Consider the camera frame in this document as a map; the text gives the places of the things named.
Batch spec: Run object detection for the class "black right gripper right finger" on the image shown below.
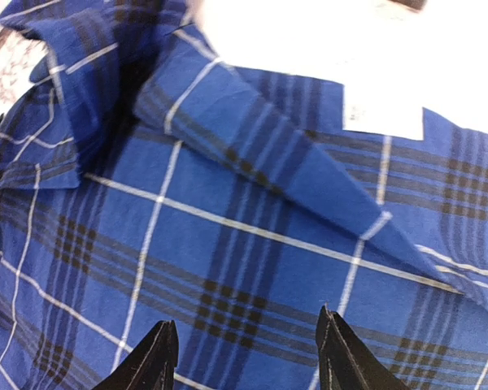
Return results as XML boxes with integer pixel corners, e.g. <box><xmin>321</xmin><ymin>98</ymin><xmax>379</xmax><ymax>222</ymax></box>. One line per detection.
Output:
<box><xmin>316</xmin><ymin>306</ymin><xmax>408</xmax><ymax>390</ymax></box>

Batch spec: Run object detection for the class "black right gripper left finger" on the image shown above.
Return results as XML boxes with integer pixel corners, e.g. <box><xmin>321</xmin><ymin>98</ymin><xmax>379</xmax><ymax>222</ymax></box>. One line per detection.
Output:
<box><xmin>94</xmin><ymin>320</ymin><xmax>179</xmax><ymax>390</ymax></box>

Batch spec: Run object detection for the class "blue plaid long sleeve shirt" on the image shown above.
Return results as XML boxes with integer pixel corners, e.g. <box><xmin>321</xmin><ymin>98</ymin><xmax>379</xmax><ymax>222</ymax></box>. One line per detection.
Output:
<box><xmin>0</xmin><ymin>1</ymin><xmax>488</xmax><ymax>389</ymax></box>

